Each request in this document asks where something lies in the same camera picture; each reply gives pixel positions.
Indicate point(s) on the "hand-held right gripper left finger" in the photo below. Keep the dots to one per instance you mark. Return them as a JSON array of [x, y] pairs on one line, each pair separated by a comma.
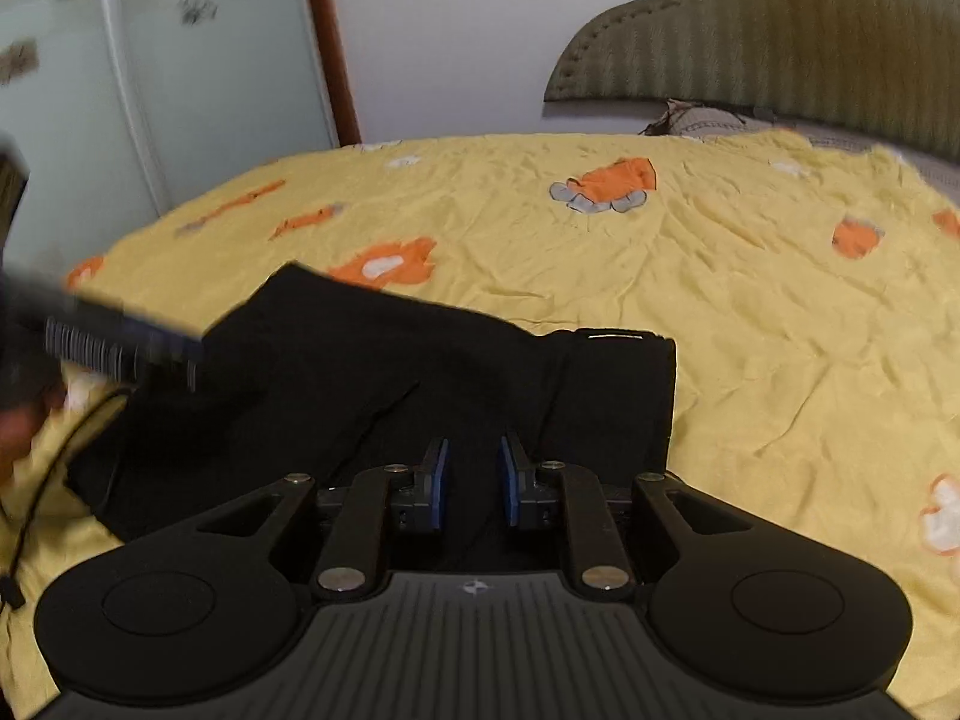
[[442, 478]]

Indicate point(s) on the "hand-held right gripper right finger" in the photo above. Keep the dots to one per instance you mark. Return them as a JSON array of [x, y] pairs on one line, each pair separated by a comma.
[[511, 481]]

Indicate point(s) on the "black pants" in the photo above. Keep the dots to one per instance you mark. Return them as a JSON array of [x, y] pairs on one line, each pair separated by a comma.
[[375, 390]]

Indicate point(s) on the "frosted glass wardrobe door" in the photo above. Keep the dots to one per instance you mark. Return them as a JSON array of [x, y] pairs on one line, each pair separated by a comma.
[[232, 60], [52, 90]]

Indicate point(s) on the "yellow printed blanket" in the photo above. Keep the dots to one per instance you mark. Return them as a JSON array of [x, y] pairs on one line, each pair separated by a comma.
[[787, 330]]

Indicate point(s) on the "printed beige pillow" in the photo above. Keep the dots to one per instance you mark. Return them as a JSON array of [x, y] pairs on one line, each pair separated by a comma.
[[712, 118]]

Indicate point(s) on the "olive padded headboard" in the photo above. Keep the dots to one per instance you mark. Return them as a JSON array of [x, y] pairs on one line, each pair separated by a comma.
[[787, 30]]

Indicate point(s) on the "brown wooden door frame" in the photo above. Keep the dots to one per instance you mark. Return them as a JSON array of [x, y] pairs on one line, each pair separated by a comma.
[[330, 37]]

